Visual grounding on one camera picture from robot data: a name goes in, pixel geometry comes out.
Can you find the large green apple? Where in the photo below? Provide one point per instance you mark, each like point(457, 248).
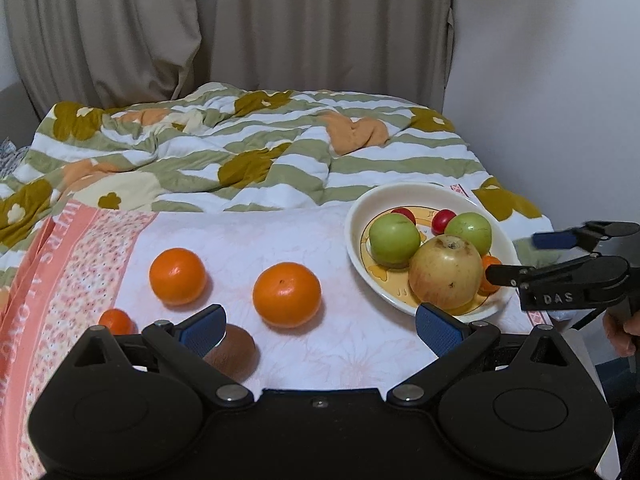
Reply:
point(394, 241)

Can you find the person's dark trouser leg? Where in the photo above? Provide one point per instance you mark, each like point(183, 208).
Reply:
point(625, 410)

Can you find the large orange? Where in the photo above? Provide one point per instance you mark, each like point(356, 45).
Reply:
point(286, 295)
point(177, 276)

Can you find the small tangerine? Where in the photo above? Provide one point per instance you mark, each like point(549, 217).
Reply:
point(493, 260)
point(116, 321)

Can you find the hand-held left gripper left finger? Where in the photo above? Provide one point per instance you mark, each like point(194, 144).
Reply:
point(205, 332)

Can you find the person's right hand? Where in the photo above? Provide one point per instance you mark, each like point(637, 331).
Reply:
point(622, 332)

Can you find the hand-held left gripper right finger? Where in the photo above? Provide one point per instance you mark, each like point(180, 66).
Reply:
point(440, 332)

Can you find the small green apple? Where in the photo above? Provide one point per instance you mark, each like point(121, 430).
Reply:
point(472, 232)

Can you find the red cherry tomato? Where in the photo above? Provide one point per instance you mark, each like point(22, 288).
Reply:
point(441, 221)
point(404, 214)

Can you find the cream cartoon print plate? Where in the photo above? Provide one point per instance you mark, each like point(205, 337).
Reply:
point(357, 250)

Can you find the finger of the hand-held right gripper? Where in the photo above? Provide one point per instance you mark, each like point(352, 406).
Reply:
point(552, 240)
point(560, 272)

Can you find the yellow apple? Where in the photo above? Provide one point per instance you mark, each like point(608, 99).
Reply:
point(445, 272)

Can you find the small patterned pillow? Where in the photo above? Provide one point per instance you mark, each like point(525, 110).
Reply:
point(7, 157)

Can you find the grey padded headboard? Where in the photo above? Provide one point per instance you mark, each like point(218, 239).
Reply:
point(15, 115)

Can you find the beige curtain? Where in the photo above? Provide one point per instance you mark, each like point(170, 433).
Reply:
point(250, 25)

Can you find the brown kiwi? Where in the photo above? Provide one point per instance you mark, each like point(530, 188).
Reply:
point(241, 355)

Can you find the pink floral tablecloth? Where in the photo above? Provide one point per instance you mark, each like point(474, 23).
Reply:
point(280, 230)

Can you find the green striped floral blanket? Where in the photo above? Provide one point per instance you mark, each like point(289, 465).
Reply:
point(210, 150)

